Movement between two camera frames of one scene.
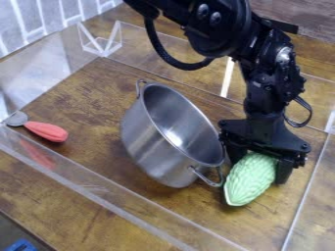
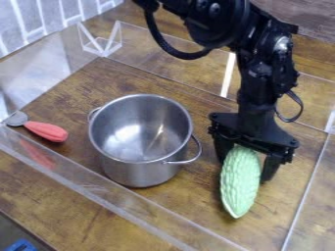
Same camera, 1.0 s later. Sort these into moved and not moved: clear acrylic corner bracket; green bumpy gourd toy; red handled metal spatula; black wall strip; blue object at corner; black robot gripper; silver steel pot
Moved: green bumpy gourd toy; silver steel pot; black robot gripper
Not moved: blue object at corner; red handled metal spatula; black wall strip; clear acrylic corner bracket
